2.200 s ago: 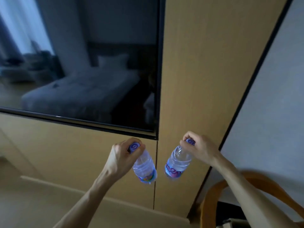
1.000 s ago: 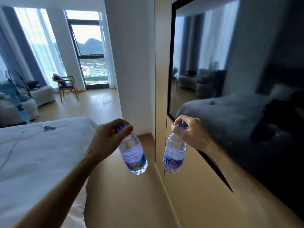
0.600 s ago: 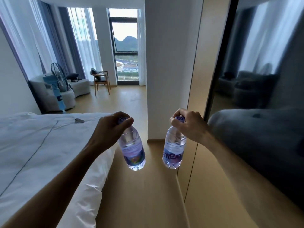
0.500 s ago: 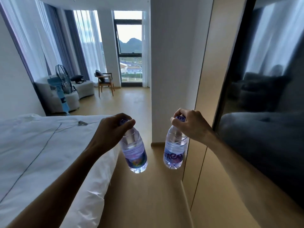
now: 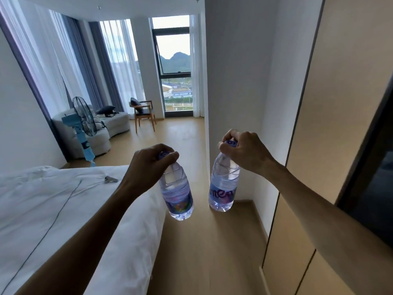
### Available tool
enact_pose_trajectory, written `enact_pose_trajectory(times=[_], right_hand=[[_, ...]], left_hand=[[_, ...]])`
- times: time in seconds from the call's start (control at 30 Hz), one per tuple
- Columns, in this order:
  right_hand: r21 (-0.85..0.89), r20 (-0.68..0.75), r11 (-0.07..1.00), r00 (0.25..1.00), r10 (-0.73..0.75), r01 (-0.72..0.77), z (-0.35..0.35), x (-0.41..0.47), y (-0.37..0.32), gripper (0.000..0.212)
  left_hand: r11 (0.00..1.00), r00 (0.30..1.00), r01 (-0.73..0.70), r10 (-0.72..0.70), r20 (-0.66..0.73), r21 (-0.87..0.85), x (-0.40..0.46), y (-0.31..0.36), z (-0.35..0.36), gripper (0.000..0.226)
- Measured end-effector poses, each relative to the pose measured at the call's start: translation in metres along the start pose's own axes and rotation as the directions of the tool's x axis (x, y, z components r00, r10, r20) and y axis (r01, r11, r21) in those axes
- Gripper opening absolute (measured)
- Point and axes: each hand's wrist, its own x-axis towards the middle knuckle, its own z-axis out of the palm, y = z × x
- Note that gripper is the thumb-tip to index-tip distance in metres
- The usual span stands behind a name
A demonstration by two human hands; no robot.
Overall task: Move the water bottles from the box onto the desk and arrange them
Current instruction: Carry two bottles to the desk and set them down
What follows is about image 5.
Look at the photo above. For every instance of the white sheer curtain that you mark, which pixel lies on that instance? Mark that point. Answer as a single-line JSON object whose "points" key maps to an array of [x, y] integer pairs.
{"points": [[196, 64], [122, 64], [46, 58]]}

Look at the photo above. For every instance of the white sofa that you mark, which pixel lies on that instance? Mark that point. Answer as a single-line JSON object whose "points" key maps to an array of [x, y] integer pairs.
{"points": [[101, 141]]}

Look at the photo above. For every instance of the large glass window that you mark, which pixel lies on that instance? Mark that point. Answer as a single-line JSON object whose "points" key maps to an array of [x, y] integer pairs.
{"points": [[173, 58]]}

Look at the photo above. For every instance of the clear water bottle purple cap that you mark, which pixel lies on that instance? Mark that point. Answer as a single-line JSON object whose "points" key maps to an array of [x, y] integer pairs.
{"points": [[178, 196], [222, 187]]}

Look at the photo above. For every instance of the person's left hand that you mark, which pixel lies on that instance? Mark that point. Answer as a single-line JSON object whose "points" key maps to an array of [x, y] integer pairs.
{"points": [[144, 168]]}

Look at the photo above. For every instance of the wooden armchair dark seat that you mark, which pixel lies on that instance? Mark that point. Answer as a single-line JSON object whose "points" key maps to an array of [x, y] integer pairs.
{"points": [[145, 115]]}

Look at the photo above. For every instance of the grey curtain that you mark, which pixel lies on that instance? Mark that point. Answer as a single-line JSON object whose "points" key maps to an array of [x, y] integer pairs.
{"points": [[106, 64], [81, 58]]}

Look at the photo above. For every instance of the black wall television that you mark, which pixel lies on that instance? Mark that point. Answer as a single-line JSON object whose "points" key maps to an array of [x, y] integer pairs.
{"points": [[374, 187]]}

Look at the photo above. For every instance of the blue standing fan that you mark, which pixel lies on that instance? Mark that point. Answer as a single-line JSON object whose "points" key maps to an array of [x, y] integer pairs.
{"points": [[84, 116]]}

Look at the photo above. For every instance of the person's right forearm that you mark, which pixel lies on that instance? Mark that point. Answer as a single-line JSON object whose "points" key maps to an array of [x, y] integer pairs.
{"points": [[337, 221]]}

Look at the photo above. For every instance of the person's right hand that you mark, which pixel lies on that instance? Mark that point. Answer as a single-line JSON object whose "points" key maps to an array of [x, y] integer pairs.
{"points": [[251, 153]]}

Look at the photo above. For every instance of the person's left forearm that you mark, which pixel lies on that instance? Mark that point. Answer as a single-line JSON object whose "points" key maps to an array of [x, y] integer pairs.
{"points": [[76, 242]]}

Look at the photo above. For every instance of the wooden wall panel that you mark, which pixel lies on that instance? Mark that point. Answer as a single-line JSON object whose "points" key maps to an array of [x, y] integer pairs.
{"points": [[331, 104]]}

